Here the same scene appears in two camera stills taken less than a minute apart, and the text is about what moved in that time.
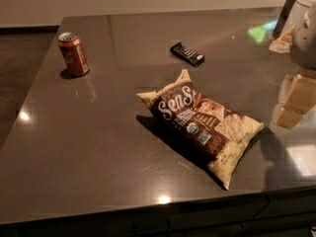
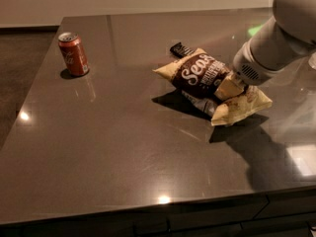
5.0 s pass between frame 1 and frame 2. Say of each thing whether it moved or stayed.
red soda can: stayed
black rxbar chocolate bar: stayed
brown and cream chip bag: moved
